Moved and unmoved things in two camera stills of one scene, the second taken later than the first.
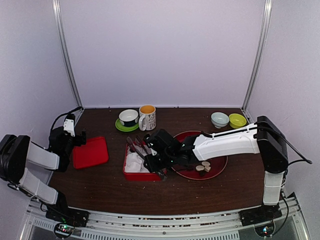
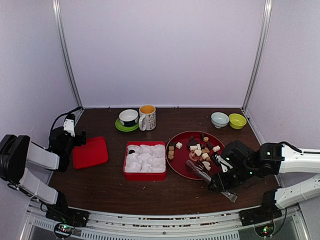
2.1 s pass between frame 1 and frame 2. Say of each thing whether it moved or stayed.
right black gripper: moved
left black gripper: stayed
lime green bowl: stayed
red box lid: stayed
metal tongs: moved
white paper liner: stayed
